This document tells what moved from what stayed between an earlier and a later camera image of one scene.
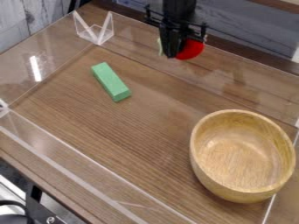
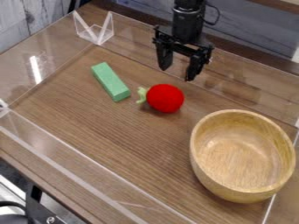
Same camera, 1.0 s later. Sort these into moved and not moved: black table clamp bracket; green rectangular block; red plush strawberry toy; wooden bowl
Moved: red plush strawberry toy
Not moved: green rectangular block; black table clamp bracket; wooden bowl
